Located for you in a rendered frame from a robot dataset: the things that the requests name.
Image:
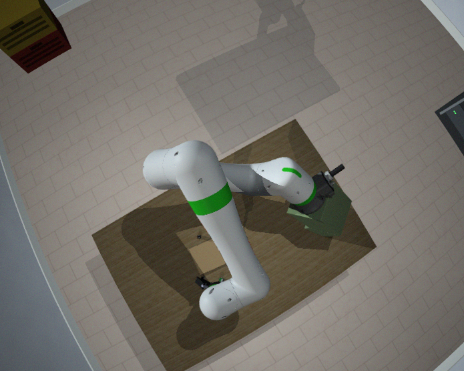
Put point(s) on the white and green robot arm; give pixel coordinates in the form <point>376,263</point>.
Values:
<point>207,184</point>

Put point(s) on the tan flat mat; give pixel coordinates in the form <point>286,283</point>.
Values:
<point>206,256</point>

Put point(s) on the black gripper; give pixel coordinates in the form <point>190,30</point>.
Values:
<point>202,282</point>

